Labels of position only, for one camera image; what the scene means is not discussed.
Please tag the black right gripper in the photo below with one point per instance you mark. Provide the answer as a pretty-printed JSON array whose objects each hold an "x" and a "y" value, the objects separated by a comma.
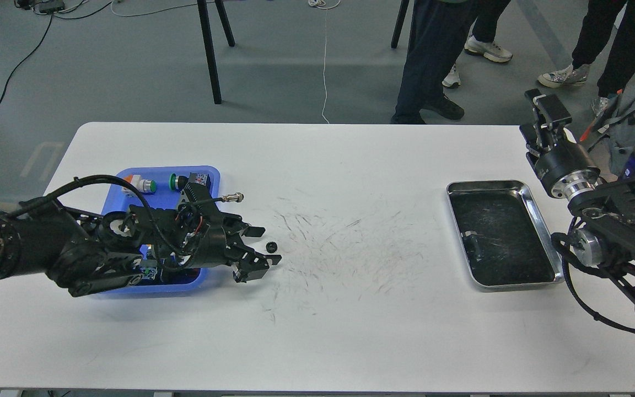
[{"x": 566, "y": 170}]

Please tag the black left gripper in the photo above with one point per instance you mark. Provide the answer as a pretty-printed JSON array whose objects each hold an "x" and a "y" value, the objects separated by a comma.
[{"x": 212, "y": 237}]

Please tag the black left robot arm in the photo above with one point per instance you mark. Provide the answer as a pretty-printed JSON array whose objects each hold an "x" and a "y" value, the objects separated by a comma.
[{"x": 143, "y": 230}]

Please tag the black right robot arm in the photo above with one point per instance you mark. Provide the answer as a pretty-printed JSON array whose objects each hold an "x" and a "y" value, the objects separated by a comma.
[{"x": 600, "y": 240}]

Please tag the green black push button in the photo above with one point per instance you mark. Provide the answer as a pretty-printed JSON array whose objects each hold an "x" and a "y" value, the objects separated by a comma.
[{"x": 178, "y": 181}]

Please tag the blue plastic tray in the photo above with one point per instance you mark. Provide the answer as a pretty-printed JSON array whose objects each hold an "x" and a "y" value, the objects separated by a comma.
[{"x": 166, "y": 198}]

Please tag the orange white push button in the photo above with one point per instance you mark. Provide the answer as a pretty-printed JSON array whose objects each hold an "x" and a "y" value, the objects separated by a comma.
[{"x": 143, "y": 185}]

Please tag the metal tray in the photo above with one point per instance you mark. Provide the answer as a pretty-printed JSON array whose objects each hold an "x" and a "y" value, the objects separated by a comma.
[{"x": 503, "y": 235}]

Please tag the person in dark trousers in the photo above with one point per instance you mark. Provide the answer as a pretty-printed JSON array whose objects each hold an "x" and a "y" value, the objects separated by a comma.
[{"x": 440, "y": 31}]

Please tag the black tripod legs right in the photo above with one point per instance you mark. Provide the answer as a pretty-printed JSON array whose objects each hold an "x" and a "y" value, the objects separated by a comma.
[{"x": 399, "y": 22}]

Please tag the black tripod legs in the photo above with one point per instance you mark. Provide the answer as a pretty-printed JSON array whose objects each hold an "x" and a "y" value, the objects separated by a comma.
[
  {"x": 399, "y": 22},
  {"x": 208, "y": 44}
]

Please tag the black tripod legs left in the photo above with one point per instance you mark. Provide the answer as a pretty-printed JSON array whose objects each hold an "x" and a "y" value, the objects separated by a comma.
[{"x": 208, "y": 44}]

